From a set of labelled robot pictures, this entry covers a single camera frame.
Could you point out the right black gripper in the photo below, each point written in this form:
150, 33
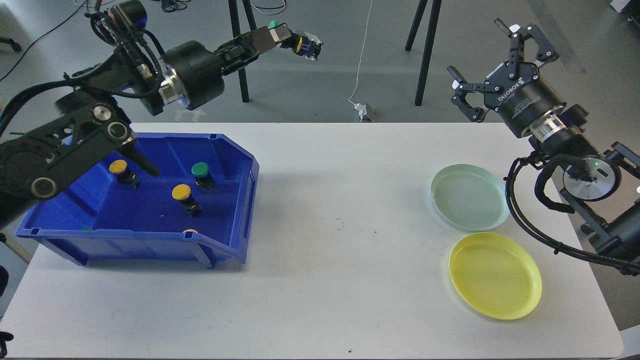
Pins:
525, 97

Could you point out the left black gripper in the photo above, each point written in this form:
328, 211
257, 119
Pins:
193, 75

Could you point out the yellow push button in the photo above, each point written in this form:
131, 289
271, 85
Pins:
182, 193
124, 176

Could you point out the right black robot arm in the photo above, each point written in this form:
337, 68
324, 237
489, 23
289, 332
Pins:
572, 172

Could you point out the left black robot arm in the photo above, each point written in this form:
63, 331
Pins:
41, 163

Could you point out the light green plate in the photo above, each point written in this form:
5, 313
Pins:
468, 198

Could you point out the green push button in bin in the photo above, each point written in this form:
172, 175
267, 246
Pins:
203, 178

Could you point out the yellow plate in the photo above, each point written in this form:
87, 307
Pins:
495, 276

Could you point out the right black tripod legs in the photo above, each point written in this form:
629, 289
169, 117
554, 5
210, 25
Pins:
428, 47

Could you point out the blue plastic bin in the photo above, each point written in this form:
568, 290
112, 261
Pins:
147, 223

